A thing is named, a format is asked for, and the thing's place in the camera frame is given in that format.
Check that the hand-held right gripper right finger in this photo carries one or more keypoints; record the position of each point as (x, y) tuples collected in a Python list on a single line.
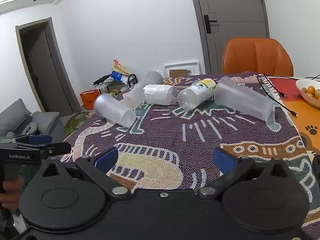
[(223, 158)]

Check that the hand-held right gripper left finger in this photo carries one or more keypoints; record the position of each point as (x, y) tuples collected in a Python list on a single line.
[(107, 158)]

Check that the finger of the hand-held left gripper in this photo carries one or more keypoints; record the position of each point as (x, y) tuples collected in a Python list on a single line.
[(40, 139), (57, 148)]

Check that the short frosted plastic cup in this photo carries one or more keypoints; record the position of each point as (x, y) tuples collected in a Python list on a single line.
[(113, 108)]

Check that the large frosted plastic cup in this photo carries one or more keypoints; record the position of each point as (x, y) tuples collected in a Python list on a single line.
[(240, 97)]

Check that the tall slim frosted plastic cup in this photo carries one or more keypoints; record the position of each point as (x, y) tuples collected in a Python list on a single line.
[(142, 87)]

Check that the white label plastic cup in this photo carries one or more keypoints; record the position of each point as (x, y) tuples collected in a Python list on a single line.
[(158, 94)]

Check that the person's left hand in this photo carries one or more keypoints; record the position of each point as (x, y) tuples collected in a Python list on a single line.
[(11, 188)]

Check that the grey sofa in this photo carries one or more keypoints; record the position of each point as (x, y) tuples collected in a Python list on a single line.
[(17, 120)]

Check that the green cloth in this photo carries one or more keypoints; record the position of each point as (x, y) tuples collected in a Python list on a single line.
[(76, 122)]

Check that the purple printed blanket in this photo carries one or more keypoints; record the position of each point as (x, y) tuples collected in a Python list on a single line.
[(175, 135)]

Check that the orange box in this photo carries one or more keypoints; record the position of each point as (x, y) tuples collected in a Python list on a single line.
[(89, 99)]

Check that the dark brown door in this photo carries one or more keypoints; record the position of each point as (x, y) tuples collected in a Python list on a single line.
[(47, 70)]

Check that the black metal rack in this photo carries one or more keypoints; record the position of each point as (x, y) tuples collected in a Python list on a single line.
[(130, 80)]

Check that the pile of bags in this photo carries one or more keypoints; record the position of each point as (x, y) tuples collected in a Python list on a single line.
[(119, 72)]

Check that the orange paw print tablecloth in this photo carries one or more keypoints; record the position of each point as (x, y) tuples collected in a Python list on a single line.
[(302, 120)]

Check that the cardboard box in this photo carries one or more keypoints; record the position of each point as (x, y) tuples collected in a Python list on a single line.
[(179, 72)]

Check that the white foam tray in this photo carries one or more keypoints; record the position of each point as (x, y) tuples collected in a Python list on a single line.
[(181, 66)]

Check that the white bowl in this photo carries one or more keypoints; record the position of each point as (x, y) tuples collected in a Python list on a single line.
[(306, 97)]

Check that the orange chair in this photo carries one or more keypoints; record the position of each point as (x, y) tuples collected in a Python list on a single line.
[(257, 56)]

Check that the pile of small oranges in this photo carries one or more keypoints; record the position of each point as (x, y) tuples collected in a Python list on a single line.
[(311, 90)]

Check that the grey door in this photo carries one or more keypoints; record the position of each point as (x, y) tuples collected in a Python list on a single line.
[(232, 17)]

